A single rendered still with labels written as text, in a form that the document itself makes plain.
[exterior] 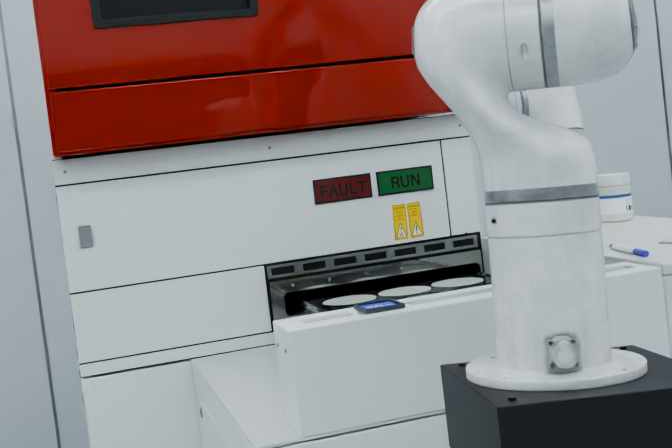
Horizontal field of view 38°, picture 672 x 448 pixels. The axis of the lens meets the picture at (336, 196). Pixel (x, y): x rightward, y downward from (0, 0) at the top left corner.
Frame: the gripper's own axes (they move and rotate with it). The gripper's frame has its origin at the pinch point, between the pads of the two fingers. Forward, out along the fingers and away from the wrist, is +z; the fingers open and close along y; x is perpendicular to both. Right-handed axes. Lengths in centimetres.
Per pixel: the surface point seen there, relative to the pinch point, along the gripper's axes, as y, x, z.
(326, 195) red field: -54, -21, -23
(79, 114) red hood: -45, -65, -42
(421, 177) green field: -54, -1, -24
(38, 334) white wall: -208, -83, -15
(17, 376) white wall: -211, -91, -2
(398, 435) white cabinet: 0.4, -31.9, 18.8
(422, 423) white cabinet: 0.6, -28.4, 17.9
